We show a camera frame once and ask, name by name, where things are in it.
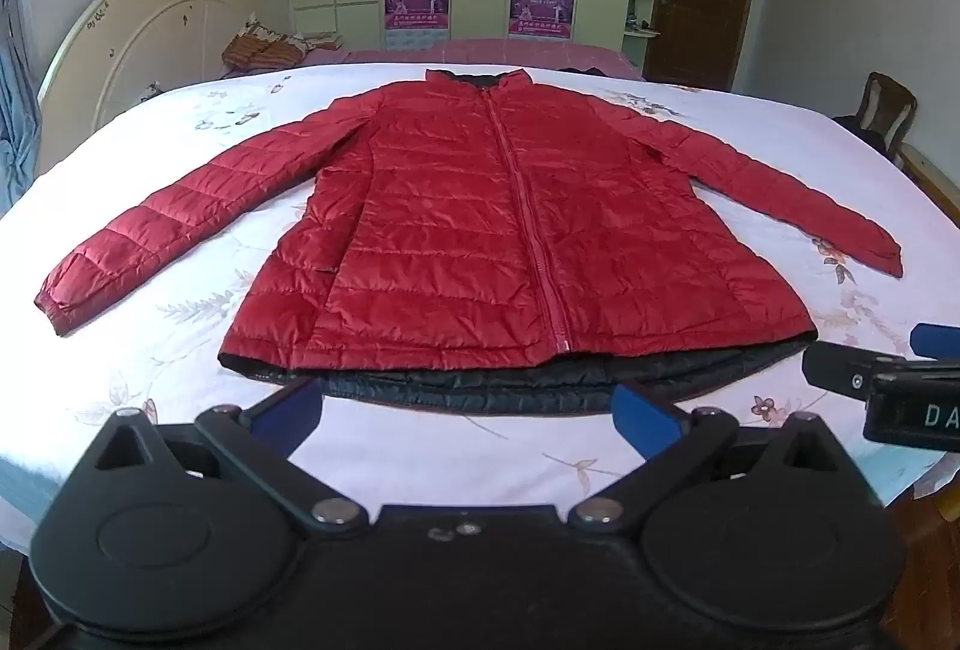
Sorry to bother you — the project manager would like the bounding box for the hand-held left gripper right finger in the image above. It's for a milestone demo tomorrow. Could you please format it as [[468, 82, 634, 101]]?
[[568, 380, 863, 535]]

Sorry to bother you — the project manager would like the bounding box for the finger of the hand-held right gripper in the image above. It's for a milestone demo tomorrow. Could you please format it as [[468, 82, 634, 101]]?
[[910, 322, 960, 360], [801, 344, 960, 405]]

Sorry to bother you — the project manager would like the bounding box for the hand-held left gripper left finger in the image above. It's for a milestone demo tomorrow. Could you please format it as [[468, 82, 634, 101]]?
[[88, 378, 367, 537]]

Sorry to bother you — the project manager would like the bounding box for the red quilted jacket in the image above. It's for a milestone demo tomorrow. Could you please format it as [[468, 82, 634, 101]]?
[[34, 66, 905, 417]]

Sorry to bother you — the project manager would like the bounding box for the floral white bed sheet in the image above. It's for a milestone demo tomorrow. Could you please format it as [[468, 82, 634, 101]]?
[[0, 61, 960, 546]]

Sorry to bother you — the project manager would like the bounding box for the wooden chair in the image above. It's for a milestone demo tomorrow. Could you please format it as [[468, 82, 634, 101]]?
[[831, 71, 918, 160]]

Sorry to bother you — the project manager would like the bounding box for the pink bed cover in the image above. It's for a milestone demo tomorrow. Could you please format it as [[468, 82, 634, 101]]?
[[300, 38, 647, 82]]

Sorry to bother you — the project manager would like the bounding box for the cream rounded headboard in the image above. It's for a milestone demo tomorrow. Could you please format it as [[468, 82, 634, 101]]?
[[37, 0, 260, 133]]

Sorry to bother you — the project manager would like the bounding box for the blue curtain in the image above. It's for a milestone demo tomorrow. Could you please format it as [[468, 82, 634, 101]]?
[[0, 0, 43, 205]]

